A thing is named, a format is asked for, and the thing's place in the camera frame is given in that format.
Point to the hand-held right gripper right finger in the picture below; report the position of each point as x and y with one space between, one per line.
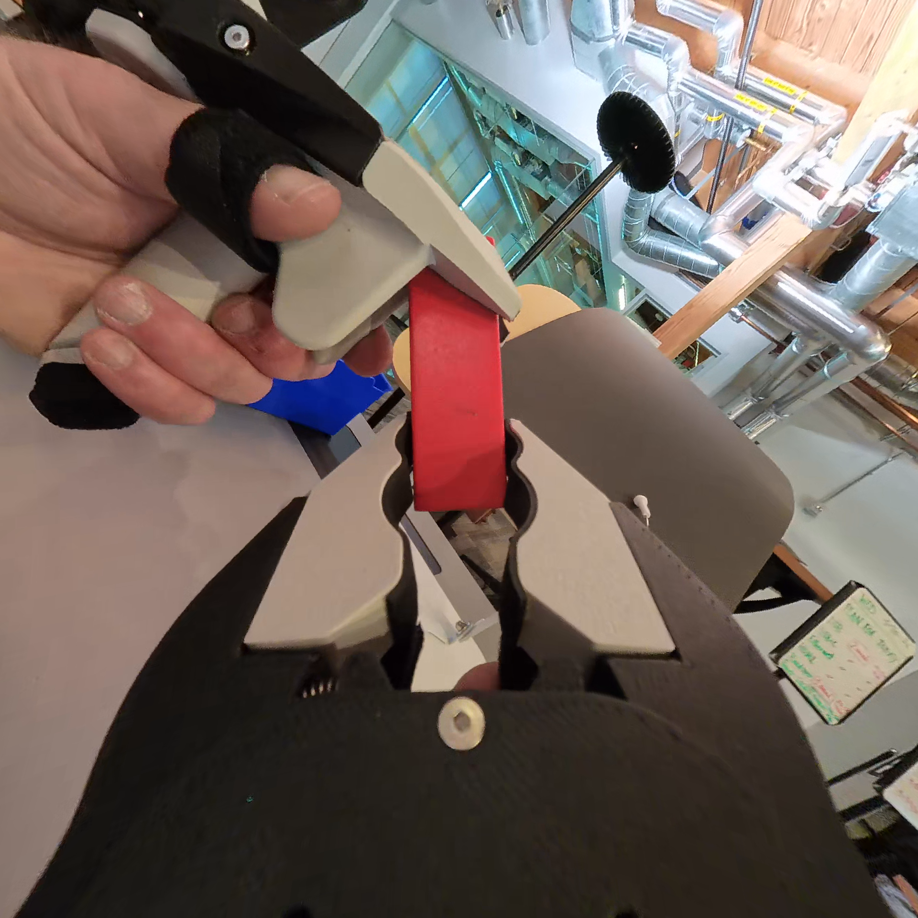
588 574

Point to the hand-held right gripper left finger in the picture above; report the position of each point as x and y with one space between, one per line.
323 574

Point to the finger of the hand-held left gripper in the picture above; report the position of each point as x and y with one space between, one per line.
445 237

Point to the long red rectangular bar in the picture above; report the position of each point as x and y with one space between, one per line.
459 402

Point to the blue plastic bin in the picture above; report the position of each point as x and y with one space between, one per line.
323 395

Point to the person's left hand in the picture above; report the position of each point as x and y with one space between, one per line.
72 172

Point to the black backdrop board stand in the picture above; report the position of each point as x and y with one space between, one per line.
646 431

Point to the wooden ceiling post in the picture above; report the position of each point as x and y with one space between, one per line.
732 287

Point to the silver ceiling duct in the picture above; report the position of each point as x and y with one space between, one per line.
775 215

